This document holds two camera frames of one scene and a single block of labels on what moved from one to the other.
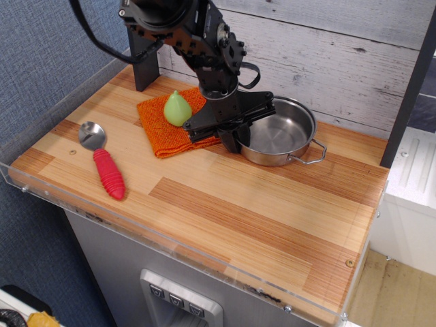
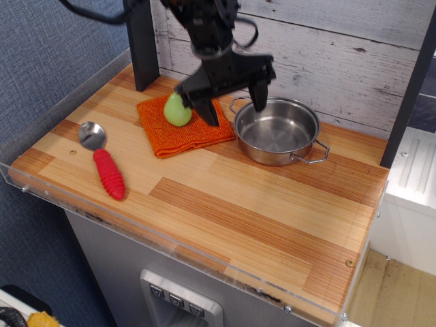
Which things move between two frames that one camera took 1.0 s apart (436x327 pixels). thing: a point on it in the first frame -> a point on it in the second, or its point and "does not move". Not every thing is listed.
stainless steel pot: (287, 133) does not move
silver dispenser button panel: (168, 303) does not move
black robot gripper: (227, 110) -> (222, 70)
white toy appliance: (405, 229) does not move
